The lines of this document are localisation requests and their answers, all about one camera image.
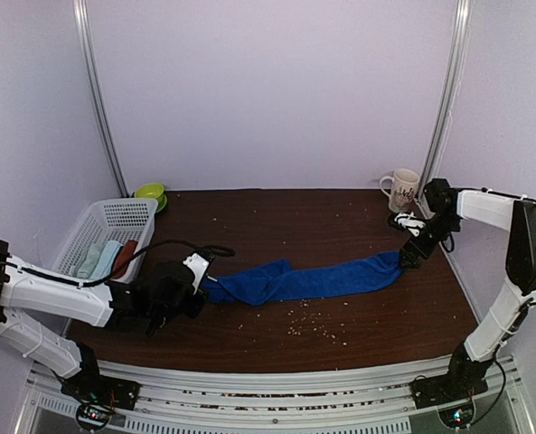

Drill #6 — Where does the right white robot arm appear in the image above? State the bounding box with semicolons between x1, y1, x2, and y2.
389;178;536;400

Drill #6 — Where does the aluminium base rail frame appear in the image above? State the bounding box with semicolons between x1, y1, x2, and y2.
11;357;536;433

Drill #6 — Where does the white printed mug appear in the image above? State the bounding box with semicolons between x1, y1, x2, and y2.
379;168;420;213

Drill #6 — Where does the lime green bowl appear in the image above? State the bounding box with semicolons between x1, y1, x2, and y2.
134;183;168;213

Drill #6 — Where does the mint green towel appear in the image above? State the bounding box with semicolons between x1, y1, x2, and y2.
71;243;104;279

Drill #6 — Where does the left aluminium corner post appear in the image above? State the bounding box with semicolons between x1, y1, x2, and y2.
72;0;129;197

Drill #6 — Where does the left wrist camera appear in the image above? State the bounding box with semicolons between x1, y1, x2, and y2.
183;253;214;289

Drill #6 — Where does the white plastic perforated basket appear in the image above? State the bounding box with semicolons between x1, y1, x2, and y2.
52;198;158;277

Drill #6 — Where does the aluminium corner post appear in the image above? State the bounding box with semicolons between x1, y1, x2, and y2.
420;0;473;185
72;0;129;197

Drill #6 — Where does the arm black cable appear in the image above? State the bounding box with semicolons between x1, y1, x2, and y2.
470;356;506;410
77;240;236;288

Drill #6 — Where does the light blue folded towel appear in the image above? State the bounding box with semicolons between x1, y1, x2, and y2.
90;241;122;279

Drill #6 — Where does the right circuit board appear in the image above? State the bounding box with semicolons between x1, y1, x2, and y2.
438;402;475;429

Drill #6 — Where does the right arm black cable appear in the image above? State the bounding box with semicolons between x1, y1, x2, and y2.
470;356;506;410

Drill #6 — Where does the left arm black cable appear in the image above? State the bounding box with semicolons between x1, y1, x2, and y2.
77;240;236;288

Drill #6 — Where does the rust brown folded towel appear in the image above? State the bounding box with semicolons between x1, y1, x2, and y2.
111;240;137;273

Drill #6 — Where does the circuit board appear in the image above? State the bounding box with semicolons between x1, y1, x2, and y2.
438;402;475;429
75;403;113;430

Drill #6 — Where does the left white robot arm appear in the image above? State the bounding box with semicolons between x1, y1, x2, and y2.
0;240;215;401

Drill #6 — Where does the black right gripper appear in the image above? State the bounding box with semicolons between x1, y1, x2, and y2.
399;212;461;268

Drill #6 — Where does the blue cloth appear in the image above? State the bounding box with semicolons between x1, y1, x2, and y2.
203;251;402;307

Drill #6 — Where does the right aluminium corner post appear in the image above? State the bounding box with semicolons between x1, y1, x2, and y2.
420;0;473;185

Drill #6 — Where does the left circuit board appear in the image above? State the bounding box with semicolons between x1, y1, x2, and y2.
75;403;113;430

